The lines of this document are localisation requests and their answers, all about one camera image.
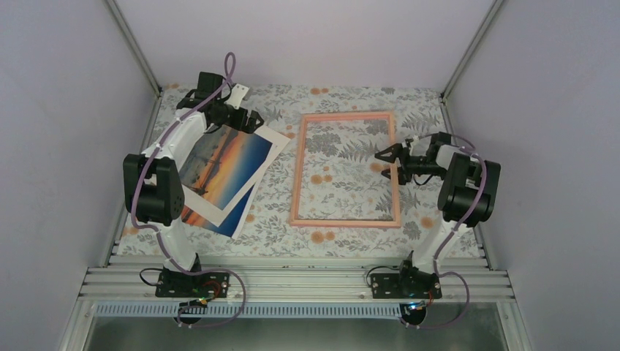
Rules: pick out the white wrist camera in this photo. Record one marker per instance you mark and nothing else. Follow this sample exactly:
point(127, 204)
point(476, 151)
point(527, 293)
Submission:
point(237, 95)
point(437, 140)

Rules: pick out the aluminium rail platform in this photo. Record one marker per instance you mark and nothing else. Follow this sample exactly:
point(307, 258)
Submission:
point(294, 280)

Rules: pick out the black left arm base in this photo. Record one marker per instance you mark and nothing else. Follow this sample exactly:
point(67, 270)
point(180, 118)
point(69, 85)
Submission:
point(172, 284)

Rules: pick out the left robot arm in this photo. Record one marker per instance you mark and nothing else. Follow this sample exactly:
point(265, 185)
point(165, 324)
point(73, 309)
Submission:
point(154, 196)

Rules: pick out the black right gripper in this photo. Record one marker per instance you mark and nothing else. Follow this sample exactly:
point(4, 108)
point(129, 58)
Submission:
point(398, 150)

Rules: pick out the white mat board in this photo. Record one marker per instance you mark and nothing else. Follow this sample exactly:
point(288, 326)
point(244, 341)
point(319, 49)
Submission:
point(279, 142)

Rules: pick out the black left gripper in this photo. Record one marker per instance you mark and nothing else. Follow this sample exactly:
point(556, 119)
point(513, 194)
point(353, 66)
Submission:
point(239, 124)

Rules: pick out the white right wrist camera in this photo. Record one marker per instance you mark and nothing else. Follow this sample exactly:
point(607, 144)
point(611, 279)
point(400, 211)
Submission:
point(437, 140)

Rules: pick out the pink wooden picture frame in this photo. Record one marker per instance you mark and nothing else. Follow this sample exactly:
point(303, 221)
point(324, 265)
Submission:
point(294, 220)

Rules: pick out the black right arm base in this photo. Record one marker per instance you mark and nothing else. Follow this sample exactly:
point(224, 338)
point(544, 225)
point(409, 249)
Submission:
point(412, 285)

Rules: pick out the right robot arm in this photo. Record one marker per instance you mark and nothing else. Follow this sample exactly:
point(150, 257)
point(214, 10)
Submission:
point(466, 197)

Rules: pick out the floral patterned table cloth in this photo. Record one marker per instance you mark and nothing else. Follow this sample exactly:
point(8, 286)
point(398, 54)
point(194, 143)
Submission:
point(340, 177)

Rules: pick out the grey slotted cable duct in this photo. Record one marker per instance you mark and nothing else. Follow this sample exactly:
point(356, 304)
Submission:
point(258, 310)

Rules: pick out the sunset landscape photo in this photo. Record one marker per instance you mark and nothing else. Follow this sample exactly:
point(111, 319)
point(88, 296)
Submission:
point(217, 168)

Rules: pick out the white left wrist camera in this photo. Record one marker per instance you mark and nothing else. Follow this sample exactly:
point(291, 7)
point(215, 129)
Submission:
point(237, 95)

